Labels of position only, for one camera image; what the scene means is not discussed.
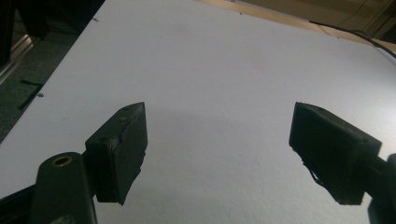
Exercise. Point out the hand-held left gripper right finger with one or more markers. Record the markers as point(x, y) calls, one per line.
point(330, 149)

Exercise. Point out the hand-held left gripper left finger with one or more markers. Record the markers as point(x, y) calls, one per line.
point(118, 155)

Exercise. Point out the metal stand rail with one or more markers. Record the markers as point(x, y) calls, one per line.
point(15, 54)

